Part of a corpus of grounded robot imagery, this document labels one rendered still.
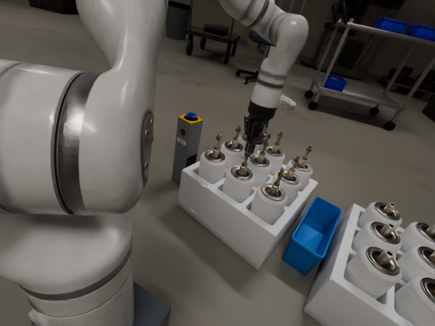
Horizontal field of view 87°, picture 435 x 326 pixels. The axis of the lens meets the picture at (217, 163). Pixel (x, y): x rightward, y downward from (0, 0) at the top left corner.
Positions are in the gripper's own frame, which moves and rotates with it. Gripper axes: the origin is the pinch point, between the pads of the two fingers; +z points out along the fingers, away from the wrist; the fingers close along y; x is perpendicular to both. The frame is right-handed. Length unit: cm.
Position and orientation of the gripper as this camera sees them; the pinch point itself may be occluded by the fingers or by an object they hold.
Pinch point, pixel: (250, 147)
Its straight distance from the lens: 70.2
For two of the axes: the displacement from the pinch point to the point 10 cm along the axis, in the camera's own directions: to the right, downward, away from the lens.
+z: -1.9, 8.1, 5.5
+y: 3.0, 5.8, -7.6
